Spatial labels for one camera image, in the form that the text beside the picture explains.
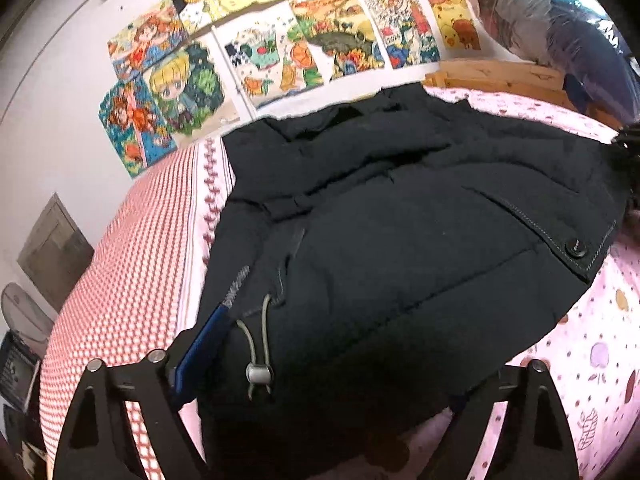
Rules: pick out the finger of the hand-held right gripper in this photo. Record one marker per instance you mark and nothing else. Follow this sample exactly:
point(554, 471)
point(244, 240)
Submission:
point(629, 137)

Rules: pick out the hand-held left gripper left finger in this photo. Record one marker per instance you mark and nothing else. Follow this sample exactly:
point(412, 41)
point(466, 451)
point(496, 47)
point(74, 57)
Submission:
point(200, 340)

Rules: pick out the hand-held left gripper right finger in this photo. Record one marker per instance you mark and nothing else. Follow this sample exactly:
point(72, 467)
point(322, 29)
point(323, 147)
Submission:
point(480, 410)

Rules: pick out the black puffer jacket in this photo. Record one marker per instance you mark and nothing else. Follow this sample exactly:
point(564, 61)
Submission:
point(400, 260)

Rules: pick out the red checkered quilt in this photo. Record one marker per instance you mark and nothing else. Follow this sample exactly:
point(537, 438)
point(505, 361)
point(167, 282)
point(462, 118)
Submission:
point(125, 285)

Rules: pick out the pink apple-print bedsheet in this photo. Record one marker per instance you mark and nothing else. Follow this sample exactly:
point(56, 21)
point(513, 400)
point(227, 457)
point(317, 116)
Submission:
point(590, 370)

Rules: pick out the plastic-wrapped blue bedding bundle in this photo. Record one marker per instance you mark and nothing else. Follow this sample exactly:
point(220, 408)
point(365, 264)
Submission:
point(550, 25)

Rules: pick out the white round object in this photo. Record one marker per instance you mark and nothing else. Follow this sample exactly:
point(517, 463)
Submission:
point(22, 310)

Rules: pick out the dark box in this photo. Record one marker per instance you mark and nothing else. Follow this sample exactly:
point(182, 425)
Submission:
point(15, 370)

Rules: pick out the wooden bed frame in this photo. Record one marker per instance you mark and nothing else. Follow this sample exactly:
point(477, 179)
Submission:
point(500, 72)

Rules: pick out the grey wall panel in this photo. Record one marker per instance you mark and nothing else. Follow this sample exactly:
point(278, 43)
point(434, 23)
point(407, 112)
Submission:
point(55, 255)

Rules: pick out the group of colourful wall drawings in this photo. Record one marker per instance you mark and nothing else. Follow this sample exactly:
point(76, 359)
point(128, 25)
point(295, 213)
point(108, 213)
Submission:
point(300, 55)

